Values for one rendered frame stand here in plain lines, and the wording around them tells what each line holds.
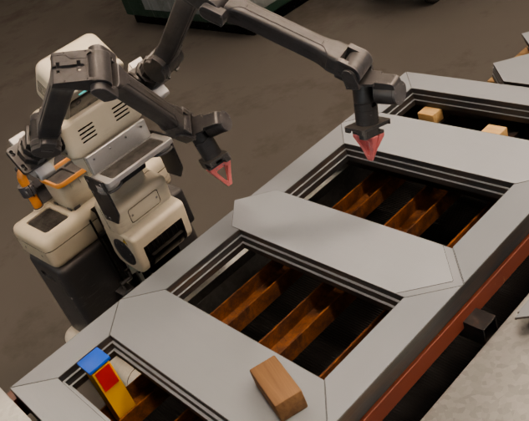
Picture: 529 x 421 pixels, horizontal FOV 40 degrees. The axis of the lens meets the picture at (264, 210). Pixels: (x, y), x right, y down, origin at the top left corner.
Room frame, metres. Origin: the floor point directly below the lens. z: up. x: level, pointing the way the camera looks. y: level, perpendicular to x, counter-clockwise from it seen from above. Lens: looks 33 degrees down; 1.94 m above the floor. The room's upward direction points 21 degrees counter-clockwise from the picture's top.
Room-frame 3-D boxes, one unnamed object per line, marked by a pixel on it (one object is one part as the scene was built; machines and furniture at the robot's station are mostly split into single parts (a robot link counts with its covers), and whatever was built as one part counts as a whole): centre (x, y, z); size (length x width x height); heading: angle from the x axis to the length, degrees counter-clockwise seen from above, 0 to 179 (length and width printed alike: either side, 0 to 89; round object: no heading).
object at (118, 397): (1.30, 0.49, 0.78); 0.05 x 0.05 x 0.19; 32
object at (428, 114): (1.96, -0.60, 0.79); 0.06 x 0.05 x 0.04; 32
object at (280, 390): (1.01, 0.10, 0.89); 0.12 x 0.06 x 0.05; 15
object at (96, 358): (1.30, 0.49, 0.88); 0.06 x 0.06 x 0.02; 32
